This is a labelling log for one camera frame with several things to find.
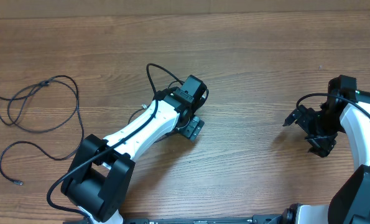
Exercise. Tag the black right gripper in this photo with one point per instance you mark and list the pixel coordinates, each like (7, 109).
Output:
(311, 125)

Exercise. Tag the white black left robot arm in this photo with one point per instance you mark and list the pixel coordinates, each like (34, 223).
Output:
(102, 168)

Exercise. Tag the brown cardboard wall panel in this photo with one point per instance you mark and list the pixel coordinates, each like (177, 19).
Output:
(24, 9)

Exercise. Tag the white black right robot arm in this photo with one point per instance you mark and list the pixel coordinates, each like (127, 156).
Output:
(346, 110)

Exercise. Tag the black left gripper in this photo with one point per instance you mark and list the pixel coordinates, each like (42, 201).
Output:
(191, 128)

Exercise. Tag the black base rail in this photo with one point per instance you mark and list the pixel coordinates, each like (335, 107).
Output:
(255, 219)

